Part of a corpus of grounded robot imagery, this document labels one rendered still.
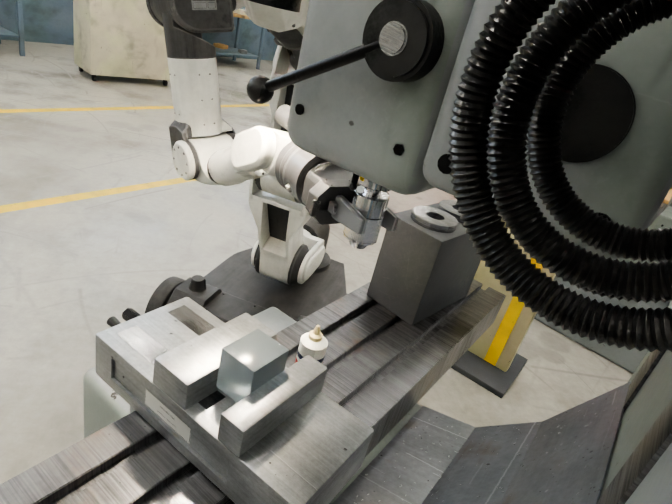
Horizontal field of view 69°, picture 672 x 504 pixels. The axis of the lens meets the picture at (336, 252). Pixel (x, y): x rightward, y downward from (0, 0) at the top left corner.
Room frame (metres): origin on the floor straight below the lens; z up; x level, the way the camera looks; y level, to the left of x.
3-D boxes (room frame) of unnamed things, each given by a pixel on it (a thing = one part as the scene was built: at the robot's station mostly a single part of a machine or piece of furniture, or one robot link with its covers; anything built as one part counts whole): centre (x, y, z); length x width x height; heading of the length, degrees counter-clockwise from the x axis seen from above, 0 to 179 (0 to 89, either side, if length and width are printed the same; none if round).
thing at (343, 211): (0.58, 0.00, 1.24); 0.06 x 0.02 x 0.03; 40
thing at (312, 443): (0.46, 0.09, 1.01); 0.35 x 0.15 x 0.11; 61
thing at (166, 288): (1.26, 0.47, 0.50); 0.20 x 0.05 x 0.20; 168
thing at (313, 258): (1.48, 0.16, 0.68); 0.21 x 0.20 x 0.13; 168
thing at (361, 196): (0.60, -0.03, 1.26); 0.05 x 0.05 x 0.01
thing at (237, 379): (0.45, 0.06, 1.07); 0.06 x 0.05 x 0.06; 151
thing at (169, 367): (0.48, 0.11, 1.05); 0.15 x 0.06 x 0.04; 151
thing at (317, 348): (0.57, 0.00, 1.01); 0.04 x 0.04 x 0.11
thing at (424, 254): (0.92, -0.19, 1.06); 0.22 x 0.12 x 0.20; 143
